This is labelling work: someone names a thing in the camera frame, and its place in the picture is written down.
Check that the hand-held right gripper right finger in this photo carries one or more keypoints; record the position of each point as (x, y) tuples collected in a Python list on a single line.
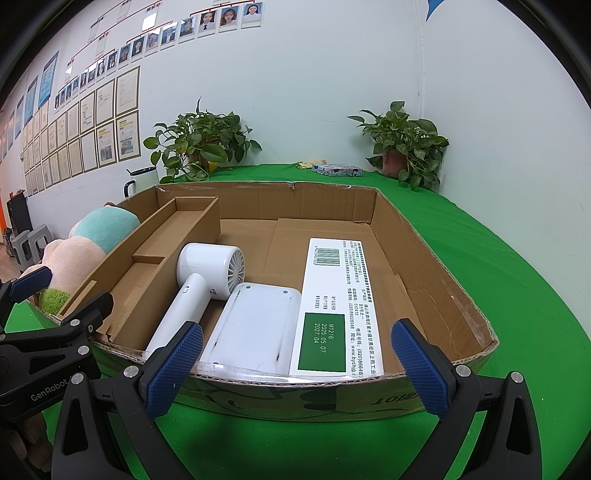
[(420, 369)]

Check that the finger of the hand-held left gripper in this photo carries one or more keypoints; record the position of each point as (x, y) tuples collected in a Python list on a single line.
[(85, 314), (31, 282)]

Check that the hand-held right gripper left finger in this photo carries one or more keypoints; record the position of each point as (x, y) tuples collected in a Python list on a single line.
[(173, 367)]

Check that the pink and teal plush toy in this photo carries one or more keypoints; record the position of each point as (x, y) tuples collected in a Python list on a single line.
[(74, 258)]

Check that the long narrow brown cardboard box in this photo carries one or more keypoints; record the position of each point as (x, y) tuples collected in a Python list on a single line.
[(138, 286)]

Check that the large cardboard box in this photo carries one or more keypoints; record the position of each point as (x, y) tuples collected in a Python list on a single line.
[(415, 277)]

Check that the white rectangular device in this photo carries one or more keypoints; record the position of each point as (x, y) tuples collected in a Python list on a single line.
[(258, 327)]

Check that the white handheld fan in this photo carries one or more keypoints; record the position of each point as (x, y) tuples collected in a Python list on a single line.
[(207, 267)]

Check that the white carton with green label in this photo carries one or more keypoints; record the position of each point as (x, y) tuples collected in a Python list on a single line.
[(332, 277)]

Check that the person's left hand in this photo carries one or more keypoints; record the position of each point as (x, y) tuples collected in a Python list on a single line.
[(31, 438)]

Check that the grey plastic stool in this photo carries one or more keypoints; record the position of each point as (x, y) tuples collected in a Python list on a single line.
[(40, 240), (21, 251)]

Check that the black cabinet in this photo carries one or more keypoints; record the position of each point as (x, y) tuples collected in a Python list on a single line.
[(19, 212)]

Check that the green table cloth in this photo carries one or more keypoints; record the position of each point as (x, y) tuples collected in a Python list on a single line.
[(508, 277)]

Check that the bushy potted plant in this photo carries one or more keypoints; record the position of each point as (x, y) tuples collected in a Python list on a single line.
[(203, 138)]

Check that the colourful printed packet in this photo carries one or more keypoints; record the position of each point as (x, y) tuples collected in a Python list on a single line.
[(337, 170)]

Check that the potted plant in terracotta pot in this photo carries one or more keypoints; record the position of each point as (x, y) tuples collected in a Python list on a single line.
[(406, 143)]

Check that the yellow flat item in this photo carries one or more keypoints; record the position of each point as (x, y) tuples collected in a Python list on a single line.
[(305, 165)]

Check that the blue wall poster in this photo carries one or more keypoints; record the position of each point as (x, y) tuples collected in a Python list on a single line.
[(19, 116), (48, 78), (31, 98)]

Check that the group of framed wall certificates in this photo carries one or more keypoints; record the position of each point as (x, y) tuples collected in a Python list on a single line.
[(106, 124)]

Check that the row of wall portrait photos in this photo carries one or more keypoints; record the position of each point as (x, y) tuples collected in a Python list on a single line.
[(184, 30)]

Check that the blue wall decal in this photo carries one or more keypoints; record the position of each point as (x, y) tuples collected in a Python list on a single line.
[(437, 7)]

